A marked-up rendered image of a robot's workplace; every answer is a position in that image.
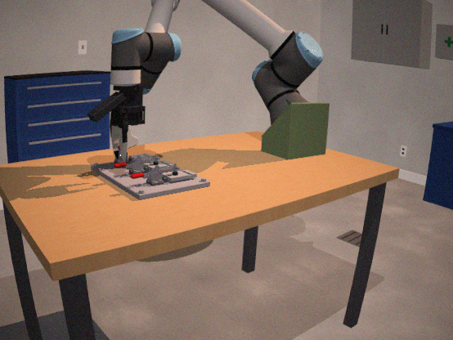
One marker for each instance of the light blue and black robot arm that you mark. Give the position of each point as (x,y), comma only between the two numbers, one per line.
(139,58)

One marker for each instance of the toggle clamp with red handle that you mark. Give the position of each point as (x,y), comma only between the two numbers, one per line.
(154,178)

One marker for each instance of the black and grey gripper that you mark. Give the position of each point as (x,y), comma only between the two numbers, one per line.
(121,117)

